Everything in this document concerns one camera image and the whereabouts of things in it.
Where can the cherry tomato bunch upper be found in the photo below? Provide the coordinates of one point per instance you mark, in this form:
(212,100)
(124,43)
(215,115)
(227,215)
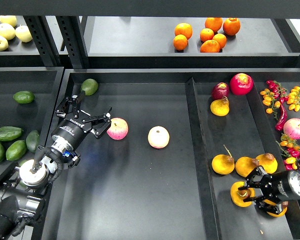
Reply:
(275,95)

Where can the green avocado left tray top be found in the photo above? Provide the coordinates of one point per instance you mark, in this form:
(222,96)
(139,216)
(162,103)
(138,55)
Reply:
(24,97)

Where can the black left tray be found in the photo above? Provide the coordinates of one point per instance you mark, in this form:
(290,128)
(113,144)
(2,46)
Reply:
(37,115)

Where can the green avocado tray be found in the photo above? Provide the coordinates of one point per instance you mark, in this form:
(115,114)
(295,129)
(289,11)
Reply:
(24,97)
(89,86)

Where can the green avocado top centre tray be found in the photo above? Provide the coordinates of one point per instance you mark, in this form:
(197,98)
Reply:
(89,86)

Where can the black upper shelf board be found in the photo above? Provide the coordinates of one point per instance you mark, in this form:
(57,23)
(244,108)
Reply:
(277,9)

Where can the black centre tray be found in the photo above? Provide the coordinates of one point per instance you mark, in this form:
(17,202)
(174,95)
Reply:
(129,190)

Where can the red chili pepper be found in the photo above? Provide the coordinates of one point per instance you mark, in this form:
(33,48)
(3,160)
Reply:
(282,119)

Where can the cherry tomato bunch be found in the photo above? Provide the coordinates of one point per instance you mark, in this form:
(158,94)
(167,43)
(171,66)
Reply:
(290,152)
(275,95)

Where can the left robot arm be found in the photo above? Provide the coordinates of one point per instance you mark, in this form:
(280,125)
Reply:
(25,189)

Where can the cherry tomato bunch lower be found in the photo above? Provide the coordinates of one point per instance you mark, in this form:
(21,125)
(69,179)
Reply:
(290,152)

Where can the black tray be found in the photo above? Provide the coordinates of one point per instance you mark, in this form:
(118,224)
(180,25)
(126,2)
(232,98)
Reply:
(129,190)
(37,115)

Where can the pink red apple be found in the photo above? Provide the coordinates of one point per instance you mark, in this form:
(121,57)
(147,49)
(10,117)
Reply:
(118,129)

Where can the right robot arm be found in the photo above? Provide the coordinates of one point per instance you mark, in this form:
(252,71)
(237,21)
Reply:
(275,188)

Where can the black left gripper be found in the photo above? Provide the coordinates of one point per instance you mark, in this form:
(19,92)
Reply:
(76,125)

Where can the dark red apple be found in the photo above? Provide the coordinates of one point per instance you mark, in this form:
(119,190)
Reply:
(220,90)

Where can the black shelf upright post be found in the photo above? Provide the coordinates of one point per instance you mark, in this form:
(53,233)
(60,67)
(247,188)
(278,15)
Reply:
(73,38)
(43,39)

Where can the bright red apple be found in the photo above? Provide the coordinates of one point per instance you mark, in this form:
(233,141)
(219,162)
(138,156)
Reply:
(241,84)

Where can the pale pink apple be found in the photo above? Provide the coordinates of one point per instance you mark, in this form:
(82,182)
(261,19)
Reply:
(158,137)

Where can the pink apple right tray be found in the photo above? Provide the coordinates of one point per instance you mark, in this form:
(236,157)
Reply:
(292,128)

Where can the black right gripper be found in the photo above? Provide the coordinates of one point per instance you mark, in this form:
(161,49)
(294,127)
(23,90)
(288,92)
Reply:
(278,187)

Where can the black tray divider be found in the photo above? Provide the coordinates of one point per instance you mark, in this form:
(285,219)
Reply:
(207,196)

